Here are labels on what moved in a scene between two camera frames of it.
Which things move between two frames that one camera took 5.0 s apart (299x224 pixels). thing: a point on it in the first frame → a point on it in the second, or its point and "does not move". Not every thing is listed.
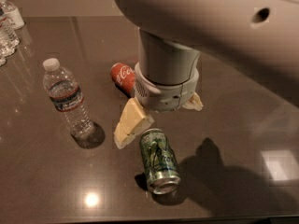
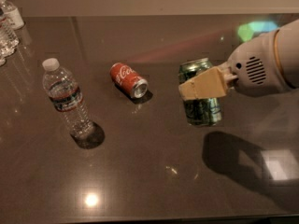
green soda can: (160, 161) → (202, 112)
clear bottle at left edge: (7, 48) does not move
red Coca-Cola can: (122, 77) does not move
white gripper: (166, 94) → (252, 66)
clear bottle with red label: (8, 38) does not move
